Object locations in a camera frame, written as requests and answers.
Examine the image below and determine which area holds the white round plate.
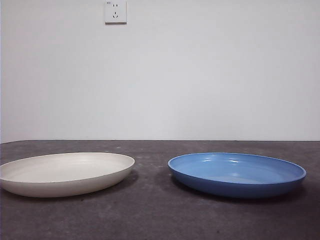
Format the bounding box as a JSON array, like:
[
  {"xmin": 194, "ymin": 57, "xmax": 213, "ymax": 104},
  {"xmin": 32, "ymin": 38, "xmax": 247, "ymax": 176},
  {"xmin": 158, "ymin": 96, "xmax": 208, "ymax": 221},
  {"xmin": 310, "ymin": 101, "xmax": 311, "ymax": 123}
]
[{"xmin": 0, "ymin": 151, "xmax": 136, "ymax": 198}]

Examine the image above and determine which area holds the blue round plate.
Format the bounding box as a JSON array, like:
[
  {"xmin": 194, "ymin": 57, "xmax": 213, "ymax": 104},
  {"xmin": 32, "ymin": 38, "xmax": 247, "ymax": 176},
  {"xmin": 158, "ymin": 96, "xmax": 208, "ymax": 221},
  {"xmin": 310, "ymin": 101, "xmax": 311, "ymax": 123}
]
[{"xmin": 167, "ymin": 152, "xmax": 307, "ymax": 200}]

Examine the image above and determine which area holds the white wall socket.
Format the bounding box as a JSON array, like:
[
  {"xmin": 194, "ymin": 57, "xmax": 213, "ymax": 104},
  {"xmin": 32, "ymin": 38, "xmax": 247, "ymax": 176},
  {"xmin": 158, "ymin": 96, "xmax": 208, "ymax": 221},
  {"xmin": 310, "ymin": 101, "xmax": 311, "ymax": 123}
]
[{"xmin": 104, "ymin": 0, "xmax": 128, "ymax": 25}]

